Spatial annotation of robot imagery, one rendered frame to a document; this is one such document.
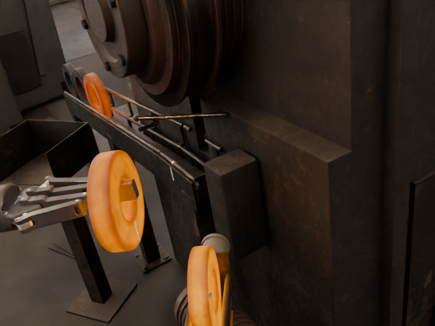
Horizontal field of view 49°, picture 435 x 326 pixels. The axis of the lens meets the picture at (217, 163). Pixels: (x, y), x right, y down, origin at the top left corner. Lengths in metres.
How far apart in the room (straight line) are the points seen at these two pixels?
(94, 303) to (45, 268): 0.38
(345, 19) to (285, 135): 0.26
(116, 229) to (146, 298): 1.23
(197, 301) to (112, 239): 0.17
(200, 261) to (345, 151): 0.32
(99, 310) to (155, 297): 0.21
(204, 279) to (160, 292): 1.14
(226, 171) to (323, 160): 0.23
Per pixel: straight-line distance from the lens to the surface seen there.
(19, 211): 0.77
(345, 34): 0.79
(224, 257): 0.90
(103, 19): 1.01
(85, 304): 1.96
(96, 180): 0.69
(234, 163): 0.99
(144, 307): 1.87
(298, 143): 0.89
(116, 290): 1.97
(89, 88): 1.92
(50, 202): 0.76
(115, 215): 0.69
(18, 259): 2.37
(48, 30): 4.06
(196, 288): 0.77
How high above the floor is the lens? 1.30
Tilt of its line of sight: 30 degrees down
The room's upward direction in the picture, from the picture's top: 10 degrees counter-clockwise
